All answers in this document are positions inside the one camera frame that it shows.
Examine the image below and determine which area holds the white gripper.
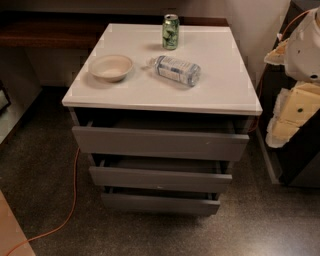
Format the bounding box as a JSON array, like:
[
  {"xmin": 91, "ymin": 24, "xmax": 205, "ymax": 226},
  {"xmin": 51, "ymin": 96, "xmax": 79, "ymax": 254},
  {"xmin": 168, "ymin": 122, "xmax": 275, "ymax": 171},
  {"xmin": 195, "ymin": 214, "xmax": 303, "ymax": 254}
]
[{"xmin": 264, "ymin": 13, "xmax": 320, "ymax": 148}]

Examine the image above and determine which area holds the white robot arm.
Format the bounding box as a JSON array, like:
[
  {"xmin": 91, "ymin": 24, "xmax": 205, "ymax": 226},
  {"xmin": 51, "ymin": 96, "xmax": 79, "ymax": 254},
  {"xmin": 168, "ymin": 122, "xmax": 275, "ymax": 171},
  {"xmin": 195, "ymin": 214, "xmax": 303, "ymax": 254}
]
[{"xmin": 264, "ymin": 7, "xmax": 320, "ymax": 148}]

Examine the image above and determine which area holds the white top drawer cabinet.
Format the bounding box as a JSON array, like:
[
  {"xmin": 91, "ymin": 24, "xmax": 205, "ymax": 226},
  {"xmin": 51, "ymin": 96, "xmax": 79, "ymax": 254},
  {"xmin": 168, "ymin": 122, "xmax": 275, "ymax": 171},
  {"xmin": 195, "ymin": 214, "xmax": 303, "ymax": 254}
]
[{"xmin": 61, "ymin": 22, "xmax": 264, "ymax": 217}]

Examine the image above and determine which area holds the grey top drawer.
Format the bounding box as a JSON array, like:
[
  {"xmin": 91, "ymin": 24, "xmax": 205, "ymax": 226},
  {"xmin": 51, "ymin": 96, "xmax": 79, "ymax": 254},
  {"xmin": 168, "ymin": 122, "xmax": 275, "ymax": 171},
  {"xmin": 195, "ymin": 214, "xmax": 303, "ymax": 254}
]
[{"xmin": 72, "ymin": 126, "xmax": 249, "ymax": 161}]

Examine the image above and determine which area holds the clear plastic water bottle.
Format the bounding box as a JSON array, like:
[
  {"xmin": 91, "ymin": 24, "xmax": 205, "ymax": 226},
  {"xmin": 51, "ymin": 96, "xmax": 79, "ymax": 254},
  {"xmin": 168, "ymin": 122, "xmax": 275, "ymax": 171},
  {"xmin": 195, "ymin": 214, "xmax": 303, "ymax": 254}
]
[{"xmin": 147, "ymin": 55, "xmax": 201, "ymax": 87}]

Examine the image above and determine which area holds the green soda can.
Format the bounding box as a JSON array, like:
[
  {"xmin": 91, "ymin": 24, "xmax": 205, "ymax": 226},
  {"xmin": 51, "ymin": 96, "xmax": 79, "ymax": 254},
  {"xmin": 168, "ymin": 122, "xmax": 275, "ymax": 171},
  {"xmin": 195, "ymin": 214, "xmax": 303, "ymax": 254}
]
[{"xmin": 162, "ymin": 14, "xmax": 180, "ymax": 50}]

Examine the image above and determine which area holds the beige paper bowl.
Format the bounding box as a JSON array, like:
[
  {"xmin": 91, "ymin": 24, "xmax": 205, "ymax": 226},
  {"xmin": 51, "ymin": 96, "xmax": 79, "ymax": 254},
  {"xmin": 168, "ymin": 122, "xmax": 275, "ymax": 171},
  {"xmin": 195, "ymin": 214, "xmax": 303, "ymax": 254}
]
[{"xmin": 88, "ymin": 55, "xmax": 133, "ymax": 82}]

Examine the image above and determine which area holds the dark wooden desk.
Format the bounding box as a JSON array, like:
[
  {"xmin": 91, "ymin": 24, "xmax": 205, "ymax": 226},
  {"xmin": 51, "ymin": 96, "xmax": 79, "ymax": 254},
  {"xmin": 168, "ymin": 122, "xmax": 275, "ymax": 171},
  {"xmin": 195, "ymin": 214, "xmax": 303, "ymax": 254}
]
[{"xmin": 0, "ymin": 11, "xmax": 230, "ymax": 50}]

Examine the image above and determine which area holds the orange wall cable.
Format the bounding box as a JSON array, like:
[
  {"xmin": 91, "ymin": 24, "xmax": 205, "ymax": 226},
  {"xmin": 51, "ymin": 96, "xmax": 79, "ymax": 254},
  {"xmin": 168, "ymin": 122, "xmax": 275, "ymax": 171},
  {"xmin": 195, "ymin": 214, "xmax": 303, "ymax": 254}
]
[{"xmin": 247, "ymin": 9, "xmax": 312, "ymax": 134}]

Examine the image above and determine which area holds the orange floor cable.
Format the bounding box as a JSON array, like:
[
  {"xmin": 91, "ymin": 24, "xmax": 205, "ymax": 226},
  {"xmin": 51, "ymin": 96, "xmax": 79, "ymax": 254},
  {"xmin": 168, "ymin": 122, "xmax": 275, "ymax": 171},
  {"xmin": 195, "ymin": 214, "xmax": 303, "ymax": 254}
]
[{"xmin": 4, "ymin": 147, "xmax": 82, "ymax": 256}]

